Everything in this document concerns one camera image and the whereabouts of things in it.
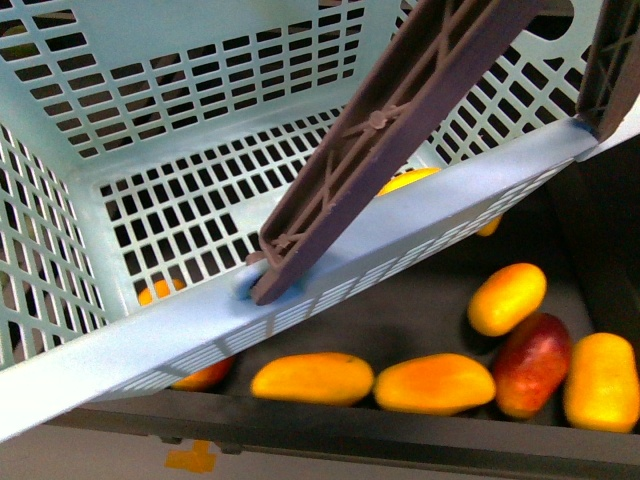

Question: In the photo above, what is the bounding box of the yellow lemon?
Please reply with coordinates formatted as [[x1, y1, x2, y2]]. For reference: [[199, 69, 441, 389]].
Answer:
[[377, 167, 441, 197]]

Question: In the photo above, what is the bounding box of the yellow mango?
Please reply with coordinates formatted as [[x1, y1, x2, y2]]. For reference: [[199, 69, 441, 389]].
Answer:
[[250, 352, 374, 406], [563, 333, 639, 433], [467, 263, 547, 337], [373, 353, 496, 416]]

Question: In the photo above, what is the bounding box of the light blue plastic basket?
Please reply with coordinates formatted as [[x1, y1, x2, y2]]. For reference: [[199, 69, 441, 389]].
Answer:
[[0, 0, 640, 444]]

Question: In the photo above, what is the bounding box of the brown basket handle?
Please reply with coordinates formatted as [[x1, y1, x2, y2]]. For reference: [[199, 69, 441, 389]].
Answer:
[[234, 1, 639, 305]]

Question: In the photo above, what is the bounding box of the red mango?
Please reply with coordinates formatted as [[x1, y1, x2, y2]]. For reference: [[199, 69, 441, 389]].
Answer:
[[492, 312, 572, 420]]

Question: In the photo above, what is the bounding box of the black shelf tray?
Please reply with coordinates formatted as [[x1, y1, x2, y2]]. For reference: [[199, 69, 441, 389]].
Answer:
[[58, 139, 639, 479]]

